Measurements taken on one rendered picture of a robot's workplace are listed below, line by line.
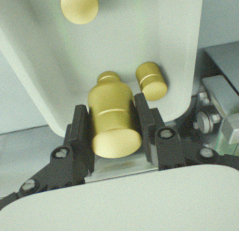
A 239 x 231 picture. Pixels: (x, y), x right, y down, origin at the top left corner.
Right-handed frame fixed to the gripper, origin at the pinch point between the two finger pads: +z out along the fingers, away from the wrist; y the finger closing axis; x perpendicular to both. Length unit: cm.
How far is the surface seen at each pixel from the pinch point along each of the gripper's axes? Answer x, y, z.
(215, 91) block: -4.2, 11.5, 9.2
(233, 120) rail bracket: -4.6, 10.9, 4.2
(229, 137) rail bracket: -6.3, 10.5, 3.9
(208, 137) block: -10.6, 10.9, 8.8
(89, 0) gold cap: 7.3, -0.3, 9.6
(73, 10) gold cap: 6.7, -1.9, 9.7
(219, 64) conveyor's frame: -3.0, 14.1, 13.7
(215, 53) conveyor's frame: -2.4, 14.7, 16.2
